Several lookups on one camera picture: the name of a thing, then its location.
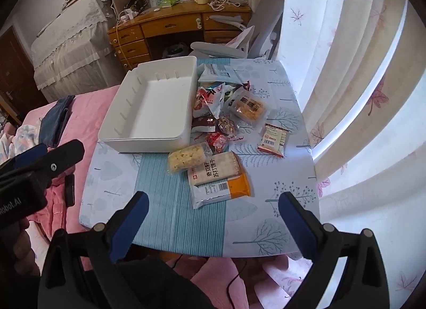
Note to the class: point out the white orange cracker packet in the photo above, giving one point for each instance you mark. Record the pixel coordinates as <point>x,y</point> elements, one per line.
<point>213,176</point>

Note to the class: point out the red candy packet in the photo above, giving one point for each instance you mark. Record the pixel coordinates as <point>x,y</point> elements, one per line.
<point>218,139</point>

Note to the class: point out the grey office chair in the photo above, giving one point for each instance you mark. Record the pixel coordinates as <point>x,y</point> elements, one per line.
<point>266,19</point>

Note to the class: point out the red-edged clear snack packet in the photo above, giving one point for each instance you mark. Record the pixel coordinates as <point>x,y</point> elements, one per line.
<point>247,85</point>

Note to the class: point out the white lace cloth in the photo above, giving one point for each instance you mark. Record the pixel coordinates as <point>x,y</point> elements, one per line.
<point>66,49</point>

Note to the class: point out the white red bun packet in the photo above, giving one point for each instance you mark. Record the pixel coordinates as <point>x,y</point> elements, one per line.
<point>206,102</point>

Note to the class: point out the person's left hand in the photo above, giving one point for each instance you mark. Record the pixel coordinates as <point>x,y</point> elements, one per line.
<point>18,249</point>

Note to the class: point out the pink fleece garment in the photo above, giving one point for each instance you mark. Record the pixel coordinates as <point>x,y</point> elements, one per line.
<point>55,209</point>

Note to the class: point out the white power strip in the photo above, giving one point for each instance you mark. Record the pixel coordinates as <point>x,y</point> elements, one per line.
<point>128,15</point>

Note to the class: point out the pink blanket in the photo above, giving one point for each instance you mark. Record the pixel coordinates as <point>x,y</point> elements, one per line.
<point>90,109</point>

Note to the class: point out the brown wooden door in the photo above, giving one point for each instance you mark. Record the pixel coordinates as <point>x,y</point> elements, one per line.
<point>13,72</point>

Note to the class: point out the clear puffed rice cake packet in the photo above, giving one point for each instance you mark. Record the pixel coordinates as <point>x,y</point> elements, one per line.
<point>186,159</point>

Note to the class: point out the grey device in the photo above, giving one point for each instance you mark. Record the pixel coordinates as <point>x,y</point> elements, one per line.
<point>241,3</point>

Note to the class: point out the white plastic bag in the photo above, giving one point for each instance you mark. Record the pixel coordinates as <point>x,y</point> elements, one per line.
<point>244,38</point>

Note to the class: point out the blue foil snack packet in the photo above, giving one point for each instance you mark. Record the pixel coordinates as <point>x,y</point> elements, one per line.
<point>210,88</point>

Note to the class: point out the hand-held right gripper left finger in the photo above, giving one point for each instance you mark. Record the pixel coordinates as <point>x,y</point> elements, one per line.
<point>130,227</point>

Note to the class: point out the black phone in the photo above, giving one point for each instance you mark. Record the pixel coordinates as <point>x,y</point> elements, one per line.
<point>70,190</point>

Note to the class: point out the white floral cloth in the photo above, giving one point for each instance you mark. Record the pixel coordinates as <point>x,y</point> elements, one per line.
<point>15,137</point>

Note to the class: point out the clear nut date candy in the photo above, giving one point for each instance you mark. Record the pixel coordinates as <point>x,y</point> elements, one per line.
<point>227,125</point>

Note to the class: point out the trash bin with plastic liner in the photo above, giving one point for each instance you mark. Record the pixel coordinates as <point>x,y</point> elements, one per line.
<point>176,50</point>

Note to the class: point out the black floral pouch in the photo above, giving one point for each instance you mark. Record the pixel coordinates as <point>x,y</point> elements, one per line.
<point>137,2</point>

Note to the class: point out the dark blue jeans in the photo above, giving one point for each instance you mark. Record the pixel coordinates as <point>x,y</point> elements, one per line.
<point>55,122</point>

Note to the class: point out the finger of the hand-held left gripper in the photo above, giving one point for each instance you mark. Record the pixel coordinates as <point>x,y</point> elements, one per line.
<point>28,156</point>
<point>63,157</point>

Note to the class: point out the dark red snack packet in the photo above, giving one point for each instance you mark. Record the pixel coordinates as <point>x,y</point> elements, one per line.
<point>203,126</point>

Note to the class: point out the clear egg yolk pastry pack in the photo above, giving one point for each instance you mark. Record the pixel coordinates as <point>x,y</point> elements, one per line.
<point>248,107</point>

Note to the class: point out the small white red-trimmed packet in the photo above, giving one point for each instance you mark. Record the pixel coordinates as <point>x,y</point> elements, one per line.
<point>273,139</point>

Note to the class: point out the small white hanging ornament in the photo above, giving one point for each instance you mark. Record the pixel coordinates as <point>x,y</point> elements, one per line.
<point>198,23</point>

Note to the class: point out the wooden desk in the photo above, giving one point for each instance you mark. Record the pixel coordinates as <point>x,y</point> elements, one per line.
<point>173,24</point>

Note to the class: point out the white leaf print curtain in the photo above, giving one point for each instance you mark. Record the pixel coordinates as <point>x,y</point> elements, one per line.
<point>349,62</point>

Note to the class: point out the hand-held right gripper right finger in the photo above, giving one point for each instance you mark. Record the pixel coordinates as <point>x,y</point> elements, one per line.
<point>298,227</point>

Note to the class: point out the large white blue packet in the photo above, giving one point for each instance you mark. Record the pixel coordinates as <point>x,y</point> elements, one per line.
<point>216,71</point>

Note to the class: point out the white plastic storage bin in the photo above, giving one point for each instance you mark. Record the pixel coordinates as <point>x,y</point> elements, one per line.
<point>156,106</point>

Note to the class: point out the yellow green snack packet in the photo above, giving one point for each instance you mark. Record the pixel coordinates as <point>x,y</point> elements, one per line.
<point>230,94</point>

